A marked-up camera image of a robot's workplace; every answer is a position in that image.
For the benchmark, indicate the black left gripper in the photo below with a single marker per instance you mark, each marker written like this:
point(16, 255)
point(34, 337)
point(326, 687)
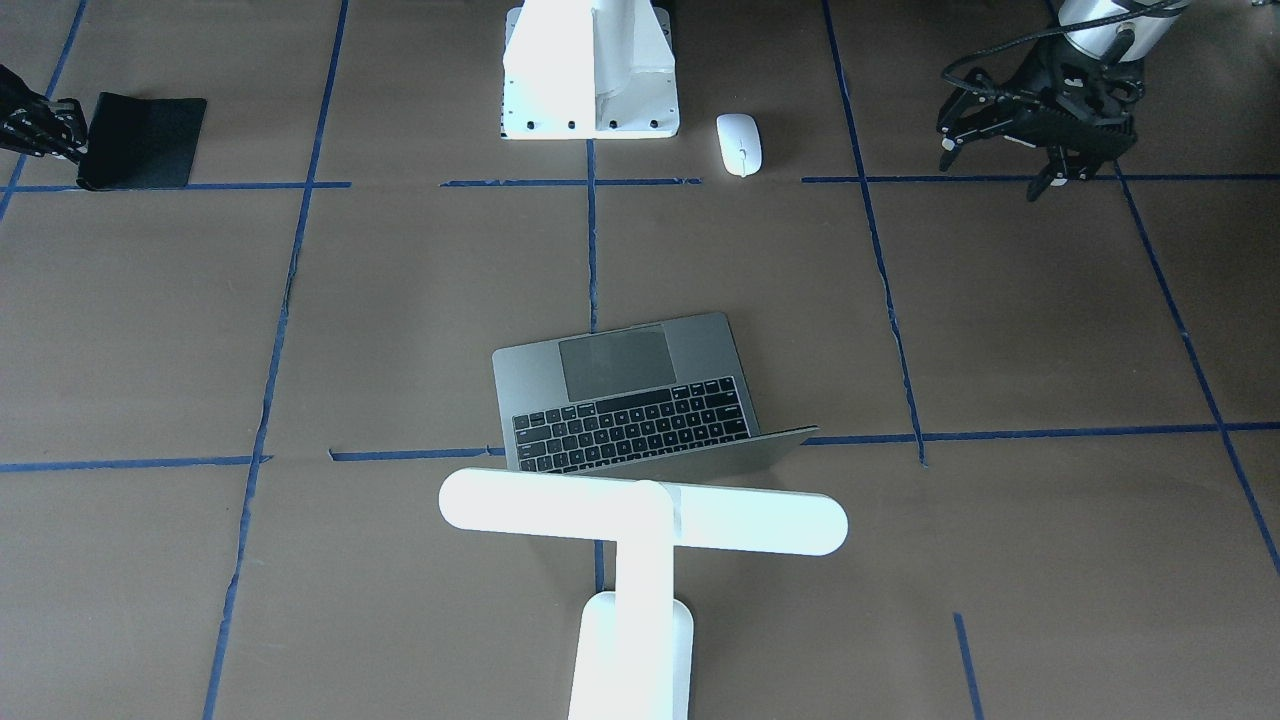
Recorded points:
point(968, 112)

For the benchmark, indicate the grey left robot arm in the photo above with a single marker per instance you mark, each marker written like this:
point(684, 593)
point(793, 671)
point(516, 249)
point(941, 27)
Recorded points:
point(1090, 26)

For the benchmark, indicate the black mouse pad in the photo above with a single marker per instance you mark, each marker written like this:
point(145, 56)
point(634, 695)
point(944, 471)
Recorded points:
point(141, 144)

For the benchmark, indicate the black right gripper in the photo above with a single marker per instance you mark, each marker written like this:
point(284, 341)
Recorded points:
point(32, 125)

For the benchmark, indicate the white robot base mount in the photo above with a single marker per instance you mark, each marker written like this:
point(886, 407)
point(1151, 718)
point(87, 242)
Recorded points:
point(580, 70)

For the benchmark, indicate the brown paper table cover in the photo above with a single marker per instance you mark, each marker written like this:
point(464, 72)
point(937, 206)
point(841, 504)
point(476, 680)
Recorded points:
point(228, 410)

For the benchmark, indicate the grey laptop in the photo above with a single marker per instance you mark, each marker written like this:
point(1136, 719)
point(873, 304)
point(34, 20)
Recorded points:
point(660, 401)

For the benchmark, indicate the white computer mouse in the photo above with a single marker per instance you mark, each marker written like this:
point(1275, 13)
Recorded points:
point(740, 144)

